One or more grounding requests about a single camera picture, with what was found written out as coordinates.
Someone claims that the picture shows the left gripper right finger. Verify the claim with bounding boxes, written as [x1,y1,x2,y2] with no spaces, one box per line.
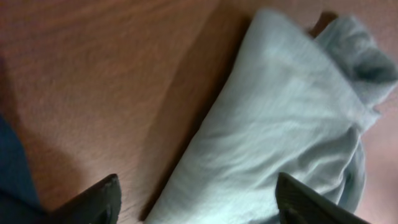
[275,172,369,224]

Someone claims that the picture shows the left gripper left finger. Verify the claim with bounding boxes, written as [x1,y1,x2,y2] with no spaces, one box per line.
[46,174,121,224]

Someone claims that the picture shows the light blue t-shirt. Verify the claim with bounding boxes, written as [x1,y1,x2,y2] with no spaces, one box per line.
[146,9,397,223]

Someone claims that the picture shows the folded black garment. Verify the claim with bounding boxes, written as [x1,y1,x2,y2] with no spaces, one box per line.
[1,118,45,224]

